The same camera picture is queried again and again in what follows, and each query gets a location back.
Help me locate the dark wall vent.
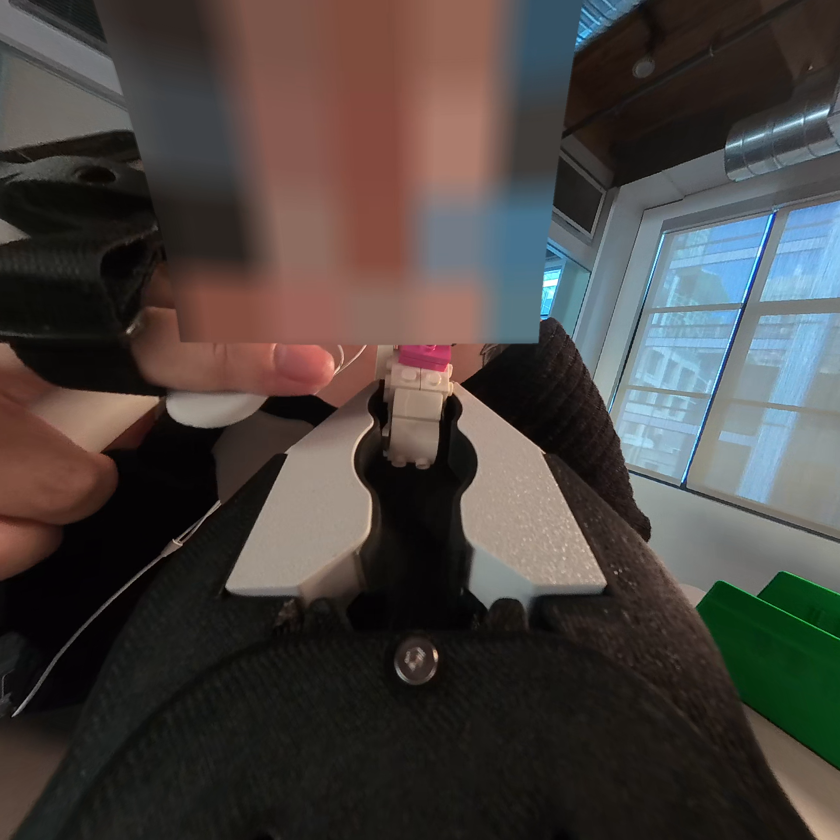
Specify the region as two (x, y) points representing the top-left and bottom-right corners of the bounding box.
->
(553, 156), (609, 238)

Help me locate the thin white cord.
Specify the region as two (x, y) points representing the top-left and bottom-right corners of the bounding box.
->
(12, 500), (223, 718)

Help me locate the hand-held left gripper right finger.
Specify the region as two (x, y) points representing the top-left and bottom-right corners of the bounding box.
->
(449, 382), (607, 601)

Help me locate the large paned window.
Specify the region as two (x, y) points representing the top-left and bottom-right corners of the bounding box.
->
(607, 197), (840, 509)

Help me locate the silver ventilation duct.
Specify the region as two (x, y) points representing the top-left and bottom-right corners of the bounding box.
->
(724, 62), (840, 183)

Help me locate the green plastic bin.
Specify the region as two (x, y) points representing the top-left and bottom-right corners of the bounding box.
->
(696, 571), (840, 770)

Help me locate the person's right hand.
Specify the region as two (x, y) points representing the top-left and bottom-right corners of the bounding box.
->
(0, 341), (337, 584)

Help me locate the white and pink lego assembly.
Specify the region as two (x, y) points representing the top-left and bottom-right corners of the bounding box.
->
(375, 343), (457, 470)

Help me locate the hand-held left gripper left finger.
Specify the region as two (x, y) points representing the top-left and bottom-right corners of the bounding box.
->
(225, 384), (395, 603)

